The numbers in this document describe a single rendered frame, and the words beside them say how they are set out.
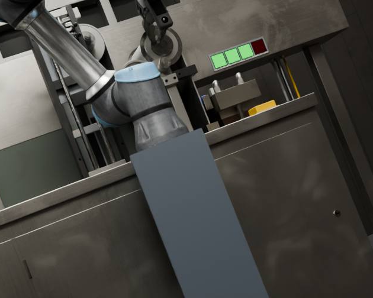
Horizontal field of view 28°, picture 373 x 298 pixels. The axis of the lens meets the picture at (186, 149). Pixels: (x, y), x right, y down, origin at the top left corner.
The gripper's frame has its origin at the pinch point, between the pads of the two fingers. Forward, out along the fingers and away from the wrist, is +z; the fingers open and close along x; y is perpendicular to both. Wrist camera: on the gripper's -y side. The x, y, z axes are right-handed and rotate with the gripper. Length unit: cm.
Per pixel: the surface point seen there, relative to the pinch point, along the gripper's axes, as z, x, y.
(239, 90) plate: 16.2, -20.7, -19.3
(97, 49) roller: 0.6, 19.2, 6.6
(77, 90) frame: 0.6, 32.7, -10.1
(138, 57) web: 11.2, 4.4, 9.0
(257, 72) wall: 140, -109, 116
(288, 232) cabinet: 30, -9, -71
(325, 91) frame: 62, -79, 8
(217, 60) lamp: 32.4, -31.2, 17.2
